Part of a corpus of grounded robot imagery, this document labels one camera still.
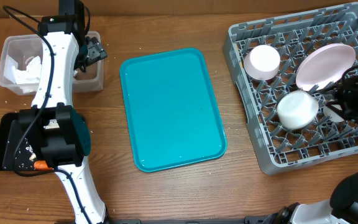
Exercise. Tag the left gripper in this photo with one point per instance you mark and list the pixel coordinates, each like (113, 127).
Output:
(97, 50)

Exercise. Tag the white round plate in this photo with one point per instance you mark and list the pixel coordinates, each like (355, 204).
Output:
(325, 65)

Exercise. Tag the white napkin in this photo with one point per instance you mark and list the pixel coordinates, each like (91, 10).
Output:
(26, 74)

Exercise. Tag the teal plastic serving tray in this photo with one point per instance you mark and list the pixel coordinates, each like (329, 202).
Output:
(172, 114)

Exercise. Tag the rice and peanut scraps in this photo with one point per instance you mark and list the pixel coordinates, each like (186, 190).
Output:
(24, 158)

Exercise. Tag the orange carrot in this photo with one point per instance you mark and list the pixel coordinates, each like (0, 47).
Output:
(42, 166)

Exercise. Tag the white paper cup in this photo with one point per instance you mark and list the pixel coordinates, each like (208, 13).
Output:
(334, 117)

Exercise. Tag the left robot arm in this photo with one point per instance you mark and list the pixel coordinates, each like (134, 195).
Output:
(64, 47)

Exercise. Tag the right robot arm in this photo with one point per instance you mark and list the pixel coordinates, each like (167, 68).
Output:
(343, 204)

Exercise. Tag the grey dishwasher rack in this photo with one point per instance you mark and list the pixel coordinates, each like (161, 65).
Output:
(295, 36)

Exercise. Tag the clear plastic bin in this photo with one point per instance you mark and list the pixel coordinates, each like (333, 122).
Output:
(20, 50)

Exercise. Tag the black plastic tray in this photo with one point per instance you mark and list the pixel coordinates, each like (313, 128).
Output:
(3, 143)

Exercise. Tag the cardboard wall panel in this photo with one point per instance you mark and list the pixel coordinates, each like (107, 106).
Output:
(172, 7)

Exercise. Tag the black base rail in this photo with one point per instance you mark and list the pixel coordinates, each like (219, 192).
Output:
(246, 220)

